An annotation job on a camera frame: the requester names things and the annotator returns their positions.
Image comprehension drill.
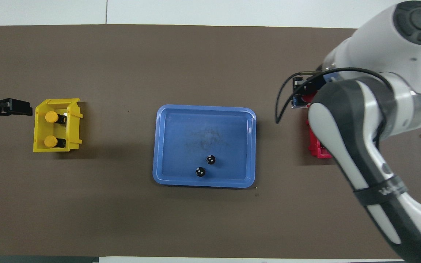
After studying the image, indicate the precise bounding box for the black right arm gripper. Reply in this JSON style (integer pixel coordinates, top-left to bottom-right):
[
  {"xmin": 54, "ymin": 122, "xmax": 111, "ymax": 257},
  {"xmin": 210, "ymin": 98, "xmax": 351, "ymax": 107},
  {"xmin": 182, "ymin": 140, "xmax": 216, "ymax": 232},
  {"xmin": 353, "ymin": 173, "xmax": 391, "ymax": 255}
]
[{"xmin": 292, "ymin": 71, "xmax": 325, "ymax": 109}]

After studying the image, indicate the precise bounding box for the red push button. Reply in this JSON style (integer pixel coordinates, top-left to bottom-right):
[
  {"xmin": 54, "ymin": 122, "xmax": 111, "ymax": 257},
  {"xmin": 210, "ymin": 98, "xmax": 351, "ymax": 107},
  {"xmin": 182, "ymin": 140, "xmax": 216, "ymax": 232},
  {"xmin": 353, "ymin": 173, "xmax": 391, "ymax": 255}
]
[{"xmin": 300, "ymin": 93, "xmax": 318, "ymax": 107}]

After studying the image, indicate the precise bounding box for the yellow push button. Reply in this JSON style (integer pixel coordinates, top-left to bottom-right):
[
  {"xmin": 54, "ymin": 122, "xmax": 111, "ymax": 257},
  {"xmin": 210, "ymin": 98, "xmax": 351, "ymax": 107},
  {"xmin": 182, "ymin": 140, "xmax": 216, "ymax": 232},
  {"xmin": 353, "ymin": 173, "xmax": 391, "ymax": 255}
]
[
  {"xmin": 45, "ymin": 111, "xmax": 68, "ymax": 125},
  {"xmin": 44, "ymin": 135, "xmax": 67, "ymax": 149}
]

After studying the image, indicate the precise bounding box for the blue plastic tray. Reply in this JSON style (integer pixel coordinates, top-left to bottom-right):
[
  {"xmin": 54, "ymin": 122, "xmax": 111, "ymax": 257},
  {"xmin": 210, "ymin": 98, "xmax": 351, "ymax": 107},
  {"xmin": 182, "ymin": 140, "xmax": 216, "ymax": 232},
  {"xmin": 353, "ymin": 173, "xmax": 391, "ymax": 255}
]
[{"xmin": 152, "ymin": 104, "xmax": 257, "ymax": 189}]

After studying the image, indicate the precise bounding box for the yellow plastic bin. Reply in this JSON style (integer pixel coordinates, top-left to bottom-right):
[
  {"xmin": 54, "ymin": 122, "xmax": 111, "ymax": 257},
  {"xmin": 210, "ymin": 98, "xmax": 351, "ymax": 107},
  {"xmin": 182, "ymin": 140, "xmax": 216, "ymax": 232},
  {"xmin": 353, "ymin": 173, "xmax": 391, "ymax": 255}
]
[{"xmin": 33, "ymin": 98, "xmax": 83, "ymax": 153}]

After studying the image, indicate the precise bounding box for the red plastic bin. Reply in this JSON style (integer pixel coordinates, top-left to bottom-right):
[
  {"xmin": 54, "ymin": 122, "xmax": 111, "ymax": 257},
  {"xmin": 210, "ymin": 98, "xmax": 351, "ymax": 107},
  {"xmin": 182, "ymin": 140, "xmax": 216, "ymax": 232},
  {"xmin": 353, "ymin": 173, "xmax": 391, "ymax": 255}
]
[{"xmin": 307, "ymin": 102, "xmax": 334, "ymax": 160}]

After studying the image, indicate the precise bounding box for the brown table mat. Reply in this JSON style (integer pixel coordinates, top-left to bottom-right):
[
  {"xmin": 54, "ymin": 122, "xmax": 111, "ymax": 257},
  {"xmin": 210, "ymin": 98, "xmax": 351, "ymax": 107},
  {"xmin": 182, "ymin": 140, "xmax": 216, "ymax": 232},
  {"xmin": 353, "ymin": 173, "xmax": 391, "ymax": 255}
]
[{"xmin": 0, "ymin": 24, "xmax": 421, "ymax": 258}]

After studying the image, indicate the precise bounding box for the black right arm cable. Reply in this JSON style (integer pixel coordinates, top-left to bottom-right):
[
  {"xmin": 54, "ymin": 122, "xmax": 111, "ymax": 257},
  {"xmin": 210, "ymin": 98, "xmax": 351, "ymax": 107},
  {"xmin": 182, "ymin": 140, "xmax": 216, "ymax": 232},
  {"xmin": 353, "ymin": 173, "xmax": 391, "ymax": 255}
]
[{"xmin": 275, "ymin": 67, "xmax": 396, "ymax": 124}]

